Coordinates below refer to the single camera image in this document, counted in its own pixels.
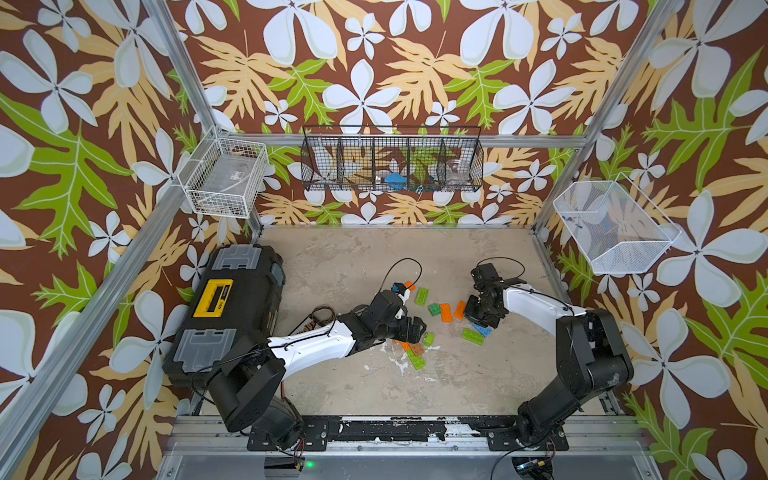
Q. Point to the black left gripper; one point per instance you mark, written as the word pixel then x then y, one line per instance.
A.
pixel 415 333

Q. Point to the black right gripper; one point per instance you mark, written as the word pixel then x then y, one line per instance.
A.
pixel 488 322

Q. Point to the tan brick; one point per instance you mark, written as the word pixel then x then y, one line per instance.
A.
pixel 417 349

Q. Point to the lime brick front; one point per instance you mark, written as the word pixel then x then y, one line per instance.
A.
pixel 417 362

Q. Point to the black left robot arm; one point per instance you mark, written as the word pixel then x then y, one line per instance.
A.
pixel 245 385

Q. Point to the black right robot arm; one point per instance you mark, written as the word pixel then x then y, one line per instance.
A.
pixel 591 355

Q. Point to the blue brick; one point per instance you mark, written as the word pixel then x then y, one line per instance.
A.
pixel 484 331

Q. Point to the orange brick right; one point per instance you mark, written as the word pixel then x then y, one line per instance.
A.
pixel 459 311

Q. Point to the lime brick right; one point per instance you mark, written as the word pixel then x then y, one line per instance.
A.
pixel 473 336

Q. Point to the orange brick beside green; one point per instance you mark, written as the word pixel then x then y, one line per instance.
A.
pixel 446 313

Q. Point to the lime brick upside down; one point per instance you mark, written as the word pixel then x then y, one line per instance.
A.
pixel 422 296

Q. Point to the black yellow toolbox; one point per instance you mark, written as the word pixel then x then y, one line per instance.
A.
pixel 238 295

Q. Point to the white mesh basket right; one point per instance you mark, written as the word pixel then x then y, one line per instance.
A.
pixel 617 227

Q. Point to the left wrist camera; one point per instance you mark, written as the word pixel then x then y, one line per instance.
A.
pixel 403 294

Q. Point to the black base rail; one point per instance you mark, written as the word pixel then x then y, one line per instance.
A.
pixel 493 431

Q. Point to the black wire basket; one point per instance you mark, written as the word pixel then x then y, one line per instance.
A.
pixel 391 159

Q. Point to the white wire basket left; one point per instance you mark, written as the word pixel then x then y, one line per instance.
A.
pixel 223 176

